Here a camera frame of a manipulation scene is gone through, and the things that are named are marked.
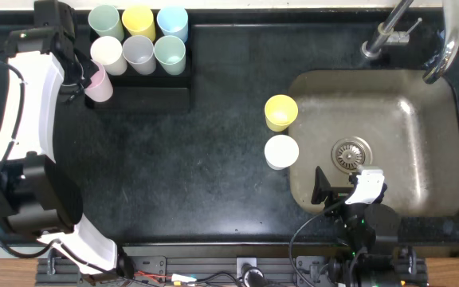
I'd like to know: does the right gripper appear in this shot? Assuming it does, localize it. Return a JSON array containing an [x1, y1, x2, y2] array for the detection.
[[311, 166, 389, 206]]

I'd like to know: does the white cup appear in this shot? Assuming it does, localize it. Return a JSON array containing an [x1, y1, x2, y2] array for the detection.
[[89, 35, 128, 77], [264, 134, 300, 171]]

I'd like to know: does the yellow cup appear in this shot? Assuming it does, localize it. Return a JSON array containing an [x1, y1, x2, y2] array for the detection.
[[264, 94, 300, 133], [121, 4, 157, 42]]

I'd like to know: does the pink cup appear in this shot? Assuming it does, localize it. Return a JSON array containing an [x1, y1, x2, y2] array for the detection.
[[84, 59, 115, 104]]

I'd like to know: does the steel sink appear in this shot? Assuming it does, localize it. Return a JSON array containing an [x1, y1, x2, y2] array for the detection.
[[287, 69, 459, 218]]

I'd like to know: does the steel tap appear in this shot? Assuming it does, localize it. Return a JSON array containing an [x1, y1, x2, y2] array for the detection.
[[359, 0, 459, 85]]

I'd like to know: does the black tray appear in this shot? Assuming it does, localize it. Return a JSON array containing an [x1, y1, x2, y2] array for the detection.
[[84, 7, 194, 112]]

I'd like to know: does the green cup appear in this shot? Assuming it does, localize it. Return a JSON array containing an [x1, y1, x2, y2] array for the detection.
[[153, 34, 187, 77], [88, 3, 126, 42]]

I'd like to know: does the blue cup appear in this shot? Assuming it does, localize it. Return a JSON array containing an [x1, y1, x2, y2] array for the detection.
[[156, 5, 190, 44]]

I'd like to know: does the grey cup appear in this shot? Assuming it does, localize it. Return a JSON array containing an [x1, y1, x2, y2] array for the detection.
[[122, 34, 158, 76]]

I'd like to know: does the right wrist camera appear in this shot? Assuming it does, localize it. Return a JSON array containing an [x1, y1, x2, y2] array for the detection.
[[344, 165, 388, 206]]

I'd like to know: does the mounting rail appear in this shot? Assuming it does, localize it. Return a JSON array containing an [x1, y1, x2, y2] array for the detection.
[[33, 245, 430, 287]]

